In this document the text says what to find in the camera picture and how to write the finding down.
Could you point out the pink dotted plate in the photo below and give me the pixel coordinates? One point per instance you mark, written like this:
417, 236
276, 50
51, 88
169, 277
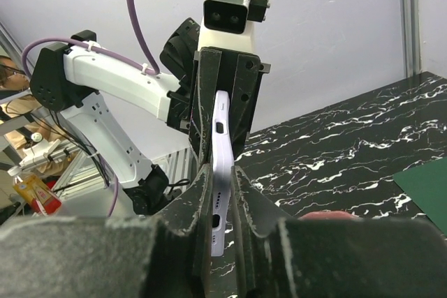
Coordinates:
328, 215

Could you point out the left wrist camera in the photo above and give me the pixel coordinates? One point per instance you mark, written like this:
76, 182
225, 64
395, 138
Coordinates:
229, 24

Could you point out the dark green mat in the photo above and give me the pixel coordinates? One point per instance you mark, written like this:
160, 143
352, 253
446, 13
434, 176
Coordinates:
426, 186

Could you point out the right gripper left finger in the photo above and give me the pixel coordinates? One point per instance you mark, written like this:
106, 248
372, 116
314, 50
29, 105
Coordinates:
164, 255

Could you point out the orange drink bottle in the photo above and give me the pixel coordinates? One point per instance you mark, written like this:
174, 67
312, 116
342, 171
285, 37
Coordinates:
34, 191

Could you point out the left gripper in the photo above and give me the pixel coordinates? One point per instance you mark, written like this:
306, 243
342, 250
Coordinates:
201, 74

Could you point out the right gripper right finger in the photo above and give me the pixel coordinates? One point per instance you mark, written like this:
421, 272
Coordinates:
280, 256

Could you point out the right aluminium frame post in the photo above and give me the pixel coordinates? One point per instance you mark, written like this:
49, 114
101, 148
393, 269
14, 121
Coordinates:
411, 44

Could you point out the phone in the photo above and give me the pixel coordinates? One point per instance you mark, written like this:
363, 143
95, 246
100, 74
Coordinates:
222, 163

